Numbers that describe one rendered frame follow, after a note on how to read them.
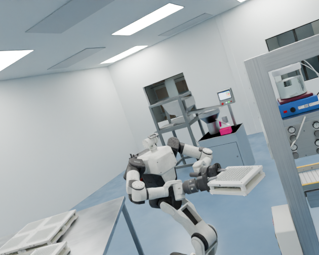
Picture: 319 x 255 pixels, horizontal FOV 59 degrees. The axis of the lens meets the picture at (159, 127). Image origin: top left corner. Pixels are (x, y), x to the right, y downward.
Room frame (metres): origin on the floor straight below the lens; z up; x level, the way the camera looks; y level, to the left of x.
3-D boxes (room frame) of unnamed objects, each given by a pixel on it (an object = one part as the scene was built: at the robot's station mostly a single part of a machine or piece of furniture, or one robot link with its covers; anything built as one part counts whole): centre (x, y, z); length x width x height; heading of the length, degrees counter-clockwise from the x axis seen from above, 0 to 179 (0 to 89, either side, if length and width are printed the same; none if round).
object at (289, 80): (1.58, -0.79, 1.51); 0.15 x 0.15 x 0.19
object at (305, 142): (1.50, -0.73, 1.19); 0.22 x 0.11 x 0.20; 69
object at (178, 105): (5.27, -0.52, 0.75); 1.43 x 1.06 x 1.50; 59
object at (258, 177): (1.61, -0.33, 1.02); 0.24 x 0.24 x 0.02; 42
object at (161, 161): (2.12, 0.14, 1.15); 0.34 x 0.30 x 0.36; 132
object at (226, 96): (4.44, -1.16, 1.07); 0.23 x 0.10 x 0.62; 59
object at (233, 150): (4.42, -0.90, 0.38); 0.63 x 0.57 x 0.76; 59
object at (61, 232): (2.07, 1.12, 0.91); 0.24 x 0.24 x 0.02; 81
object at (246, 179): (1.61, -0.33, 1.07); 0.25 x 0.24 x 0.02; 132
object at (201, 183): (1.68, -0.11, 1.07); 0.12 x 0.10 x 0.13; 74
